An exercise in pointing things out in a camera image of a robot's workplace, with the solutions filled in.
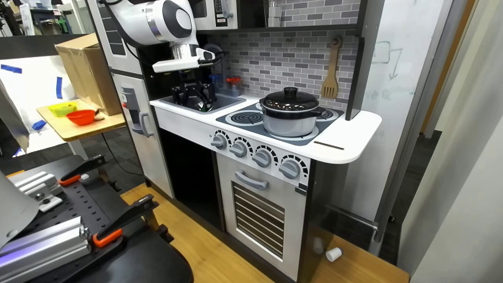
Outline red toy tap handle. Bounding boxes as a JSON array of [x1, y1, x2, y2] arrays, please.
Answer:
[[225, 75, 244, 97]]

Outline black clamp orange grip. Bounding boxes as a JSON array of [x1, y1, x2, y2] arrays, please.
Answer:
[[90, 192, 160, 250], [57, 152, 107, 188]]

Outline grey fridge dispenser panel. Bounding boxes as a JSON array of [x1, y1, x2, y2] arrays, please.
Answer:
[[121, 85, 145, 129]]

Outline grey toy stove top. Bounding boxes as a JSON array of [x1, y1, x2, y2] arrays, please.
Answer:
[[215, 100, 344, 146]]

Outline small grey pot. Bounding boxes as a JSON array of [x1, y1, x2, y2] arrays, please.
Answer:
[[259, 107, 321, 140]]

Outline grey oven door handle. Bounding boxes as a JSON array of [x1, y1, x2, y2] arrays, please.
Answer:
[[233, 170, 270, 192]]

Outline black glass pot lid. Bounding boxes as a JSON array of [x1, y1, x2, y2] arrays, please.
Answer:
[[258, 85, 322, 119]]

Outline white toy oven door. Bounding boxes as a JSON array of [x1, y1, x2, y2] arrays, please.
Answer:
[[215, 152, 311, 283]]

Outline grey metal bracket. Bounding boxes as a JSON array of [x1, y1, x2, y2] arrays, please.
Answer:
[[0, 171, 43, 248]]

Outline grey stove knob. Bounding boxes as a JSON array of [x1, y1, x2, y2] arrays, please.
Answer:
[[252, 144, 278, 170], [230, 135, 253, 159], [277, 152, 310, 181], [209, 129, 231, 151]]

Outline small white door handle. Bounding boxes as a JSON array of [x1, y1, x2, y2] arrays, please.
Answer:
[[138, 110, 156, 140]]

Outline white plastic cup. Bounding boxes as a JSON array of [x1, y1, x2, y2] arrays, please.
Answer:
[[324, 245, 344, 264]]

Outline black notes chalkboard panel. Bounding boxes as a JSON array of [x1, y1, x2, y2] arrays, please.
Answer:
[[94, 3, 127, 58]]

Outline short aluminium extrusion pieces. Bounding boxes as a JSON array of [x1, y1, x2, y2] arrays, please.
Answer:
[[8, 168, 66, 214]]

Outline orange bowl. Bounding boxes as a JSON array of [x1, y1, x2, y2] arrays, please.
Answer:
[[65, 107, 102, 127]]

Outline grey toy sink basin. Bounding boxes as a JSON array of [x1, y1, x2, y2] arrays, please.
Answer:
[[157, 91, 248, 116]]

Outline cardboard box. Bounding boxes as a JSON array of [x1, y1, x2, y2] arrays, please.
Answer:
[[54, 31, 124, 118]]

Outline white toy kitchen playset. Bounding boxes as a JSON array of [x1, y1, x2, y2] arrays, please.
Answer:
[[85, 0, 456, 283]]

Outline long aluminium rail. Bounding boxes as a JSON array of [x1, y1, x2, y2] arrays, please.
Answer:
[[0, 214, 91, 283]]

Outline black perforated breadboard table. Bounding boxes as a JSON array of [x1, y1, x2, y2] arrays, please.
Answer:
[[0, 152, 195, 283]]

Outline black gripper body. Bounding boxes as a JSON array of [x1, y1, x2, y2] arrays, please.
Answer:
[[175, 69, 217, 99]]

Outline yellow-green bowl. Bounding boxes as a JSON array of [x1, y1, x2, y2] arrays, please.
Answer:
[[47, 100, 80, 119]]

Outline wooden spatula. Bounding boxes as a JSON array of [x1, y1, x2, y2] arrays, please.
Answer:
[[319, 34, 346, 102]]

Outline toy microwave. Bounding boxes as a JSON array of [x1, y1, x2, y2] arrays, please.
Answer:
[[189, 0, 241, 31]]

